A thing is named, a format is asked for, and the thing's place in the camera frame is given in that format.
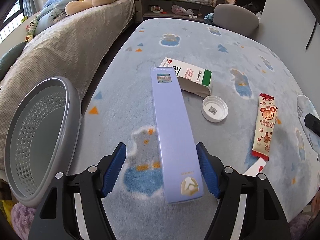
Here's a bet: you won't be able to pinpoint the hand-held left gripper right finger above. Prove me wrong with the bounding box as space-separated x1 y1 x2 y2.
196 142 290 240

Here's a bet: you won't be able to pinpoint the pink plastic bag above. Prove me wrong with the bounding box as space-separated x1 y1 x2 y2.
171 4 193 15

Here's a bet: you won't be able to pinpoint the yellow plastic bag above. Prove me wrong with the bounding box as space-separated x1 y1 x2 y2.
0 200 13 225

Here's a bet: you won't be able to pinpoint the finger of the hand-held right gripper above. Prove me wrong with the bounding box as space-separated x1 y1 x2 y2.
304 114 320 136

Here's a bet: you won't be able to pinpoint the black framed window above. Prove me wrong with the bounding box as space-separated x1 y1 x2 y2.
0 0 28 43

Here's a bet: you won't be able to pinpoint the blue folded quilt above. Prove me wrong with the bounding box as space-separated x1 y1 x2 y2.
34 0 87 35

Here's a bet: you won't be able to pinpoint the white bottle cap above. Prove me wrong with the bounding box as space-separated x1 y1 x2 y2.
202 95 229 123

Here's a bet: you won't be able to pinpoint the white green medicine box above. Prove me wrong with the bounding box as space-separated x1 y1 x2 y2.
159 57 213 98

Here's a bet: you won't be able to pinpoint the dark green pillow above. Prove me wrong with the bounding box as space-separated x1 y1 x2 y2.
0 41 27 80

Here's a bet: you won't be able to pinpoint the long purple carton box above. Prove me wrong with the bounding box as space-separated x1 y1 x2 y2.
150 66 204 204

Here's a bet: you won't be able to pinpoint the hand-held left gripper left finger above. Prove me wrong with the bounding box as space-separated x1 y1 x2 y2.
27 142 127 240

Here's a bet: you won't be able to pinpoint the grey blue curtain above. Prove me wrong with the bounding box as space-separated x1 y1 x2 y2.
22 0 35 18

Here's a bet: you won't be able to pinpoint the grey shelf unit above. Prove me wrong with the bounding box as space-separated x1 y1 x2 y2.
135 0 237 25

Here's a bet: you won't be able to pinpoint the green plush doll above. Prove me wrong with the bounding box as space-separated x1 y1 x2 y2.
24 15 40 42

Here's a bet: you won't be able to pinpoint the white red paper wrapper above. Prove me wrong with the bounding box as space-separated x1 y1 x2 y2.
242 158 267 178

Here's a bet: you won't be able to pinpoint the light blue printed blanket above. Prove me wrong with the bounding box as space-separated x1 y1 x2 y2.
64 17 320 224

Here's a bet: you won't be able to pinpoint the bed with checked cover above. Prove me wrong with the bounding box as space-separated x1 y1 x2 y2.
0 0 135 180

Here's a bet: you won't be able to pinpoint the red cream snack wrapper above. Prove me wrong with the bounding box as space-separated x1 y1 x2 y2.
251 93 278 162

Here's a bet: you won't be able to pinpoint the grey padded chair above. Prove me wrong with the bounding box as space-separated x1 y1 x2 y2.
213 4 260 37

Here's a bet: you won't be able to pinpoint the grey perforated waste basket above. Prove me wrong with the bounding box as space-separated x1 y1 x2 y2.
4 76 82 208

